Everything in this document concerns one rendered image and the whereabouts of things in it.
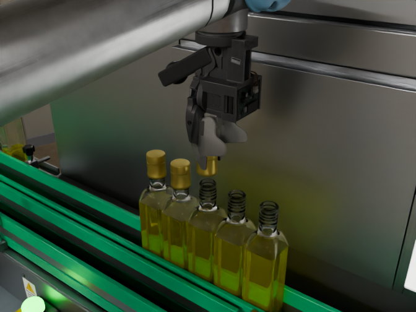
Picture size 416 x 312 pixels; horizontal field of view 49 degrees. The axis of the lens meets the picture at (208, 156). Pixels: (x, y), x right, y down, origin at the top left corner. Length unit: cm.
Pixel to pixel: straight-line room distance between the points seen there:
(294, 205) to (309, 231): 5
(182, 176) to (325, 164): 24
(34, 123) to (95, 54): 338
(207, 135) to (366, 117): 24
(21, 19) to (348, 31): 49
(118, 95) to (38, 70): 75
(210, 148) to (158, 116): 34
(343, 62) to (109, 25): 44
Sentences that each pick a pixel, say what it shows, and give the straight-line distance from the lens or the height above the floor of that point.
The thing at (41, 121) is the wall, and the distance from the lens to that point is 373.
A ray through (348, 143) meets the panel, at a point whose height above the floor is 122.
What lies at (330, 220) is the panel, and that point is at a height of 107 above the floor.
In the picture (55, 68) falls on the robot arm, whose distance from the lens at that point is 34.
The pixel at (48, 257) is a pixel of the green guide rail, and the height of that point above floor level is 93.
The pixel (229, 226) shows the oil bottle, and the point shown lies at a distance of 74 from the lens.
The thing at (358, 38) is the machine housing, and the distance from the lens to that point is 70.
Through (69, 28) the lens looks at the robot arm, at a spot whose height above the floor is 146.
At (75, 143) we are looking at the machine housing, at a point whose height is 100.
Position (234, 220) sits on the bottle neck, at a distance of 74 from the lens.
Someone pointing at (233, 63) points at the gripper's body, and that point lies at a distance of 63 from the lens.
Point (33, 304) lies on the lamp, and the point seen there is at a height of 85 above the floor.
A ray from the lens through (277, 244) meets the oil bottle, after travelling 72.
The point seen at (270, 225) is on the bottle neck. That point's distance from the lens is 71.
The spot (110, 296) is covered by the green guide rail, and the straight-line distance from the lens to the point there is 88.
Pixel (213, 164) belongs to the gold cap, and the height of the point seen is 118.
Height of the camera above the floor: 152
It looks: 27 degrees down
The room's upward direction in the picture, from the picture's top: straight up
